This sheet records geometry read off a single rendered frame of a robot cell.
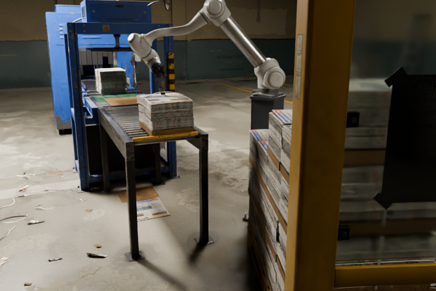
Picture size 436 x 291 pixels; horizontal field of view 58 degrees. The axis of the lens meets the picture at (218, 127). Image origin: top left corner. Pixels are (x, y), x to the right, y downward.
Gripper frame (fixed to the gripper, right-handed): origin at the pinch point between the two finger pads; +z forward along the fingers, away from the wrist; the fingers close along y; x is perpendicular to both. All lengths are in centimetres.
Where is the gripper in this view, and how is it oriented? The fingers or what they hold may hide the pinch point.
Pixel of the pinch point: (163, 84)
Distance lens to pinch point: 264.6
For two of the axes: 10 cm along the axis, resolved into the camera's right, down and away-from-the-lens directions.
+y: -1.8, 7.6, 6.2
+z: 3.6, 6.4, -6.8
